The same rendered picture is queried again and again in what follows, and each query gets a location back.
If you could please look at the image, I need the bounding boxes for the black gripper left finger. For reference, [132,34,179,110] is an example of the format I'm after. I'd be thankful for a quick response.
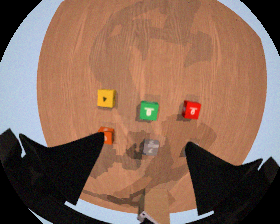
[19,132,104,205]

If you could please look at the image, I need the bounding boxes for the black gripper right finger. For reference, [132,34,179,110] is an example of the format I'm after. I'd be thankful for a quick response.
[184,141,262,216]

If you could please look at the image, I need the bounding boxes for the small red block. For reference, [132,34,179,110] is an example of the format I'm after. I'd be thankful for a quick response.
[181,100,201,120]

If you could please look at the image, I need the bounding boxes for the grey block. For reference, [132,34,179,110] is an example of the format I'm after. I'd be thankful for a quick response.
[143,139,159,156]

